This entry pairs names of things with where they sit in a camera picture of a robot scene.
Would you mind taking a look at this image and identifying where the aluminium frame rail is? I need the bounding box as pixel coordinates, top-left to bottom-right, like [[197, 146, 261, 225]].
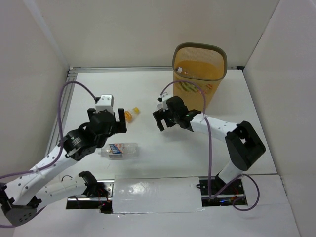
[[38, 66, 246, 180]]

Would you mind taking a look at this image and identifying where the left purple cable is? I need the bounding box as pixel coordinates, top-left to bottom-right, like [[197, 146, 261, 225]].
[[0, 80, 99, 228]]

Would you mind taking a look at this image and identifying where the red cap cola bottle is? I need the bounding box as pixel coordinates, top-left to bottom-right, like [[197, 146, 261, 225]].
[[203, 84, 213, 94]]

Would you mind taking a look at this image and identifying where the purple cable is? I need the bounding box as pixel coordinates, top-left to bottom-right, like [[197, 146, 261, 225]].
[[0, 80, 99, 228], [159, 80, 260, 212]]

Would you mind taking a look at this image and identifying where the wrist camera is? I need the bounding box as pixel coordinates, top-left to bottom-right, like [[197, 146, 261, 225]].
[[95, 94, 114, 114], [157, 91, 172, 111]]

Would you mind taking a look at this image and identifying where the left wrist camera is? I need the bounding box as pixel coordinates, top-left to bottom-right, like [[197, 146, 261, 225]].
[[95, 94, 114, 114]]

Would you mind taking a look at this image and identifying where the clear bottle blue-orange label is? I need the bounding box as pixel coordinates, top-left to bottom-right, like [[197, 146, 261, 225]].
[[97, 143, 139, 160]]

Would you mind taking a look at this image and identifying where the clear bottle blue-white cap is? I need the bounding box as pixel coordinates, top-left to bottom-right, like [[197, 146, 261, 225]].
[[175, 67, 196, 78]]

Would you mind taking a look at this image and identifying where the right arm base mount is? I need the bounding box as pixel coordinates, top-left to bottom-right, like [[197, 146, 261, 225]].
[[195, 176, 247, 207]]

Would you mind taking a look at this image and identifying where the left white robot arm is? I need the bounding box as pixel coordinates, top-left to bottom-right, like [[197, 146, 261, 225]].
[[0, 108, 127, 227]]

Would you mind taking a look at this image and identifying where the silver tape sheet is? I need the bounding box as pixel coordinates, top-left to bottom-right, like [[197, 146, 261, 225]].
[[112, 177, 203, 214]]

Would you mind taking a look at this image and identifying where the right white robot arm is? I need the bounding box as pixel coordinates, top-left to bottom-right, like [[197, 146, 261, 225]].
[[153, 93, 266, 194]]

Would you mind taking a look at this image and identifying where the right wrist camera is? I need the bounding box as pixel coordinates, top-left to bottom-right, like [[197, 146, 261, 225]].
[[157, 91, 172, 111]]

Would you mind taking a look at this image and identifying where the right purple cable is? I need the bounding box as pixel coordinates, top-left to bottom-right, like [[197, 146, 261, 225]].
[[159, 80, 260, 212]]

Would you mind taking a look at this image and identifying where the orange label small bottle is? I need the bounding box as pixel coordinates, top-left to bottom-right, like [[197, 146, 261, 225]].
[[124, 107, 141, 123]]

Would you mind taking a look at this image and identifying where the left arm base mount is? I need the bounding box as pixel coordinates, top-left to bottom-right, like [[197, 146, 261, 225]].
[[66, 180, 114, 214]]

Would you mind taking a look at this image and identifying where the orange mesh waste bin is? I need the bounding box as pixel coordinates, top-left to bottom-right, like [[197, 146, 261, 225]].
[[172, 42, 227, 111]]

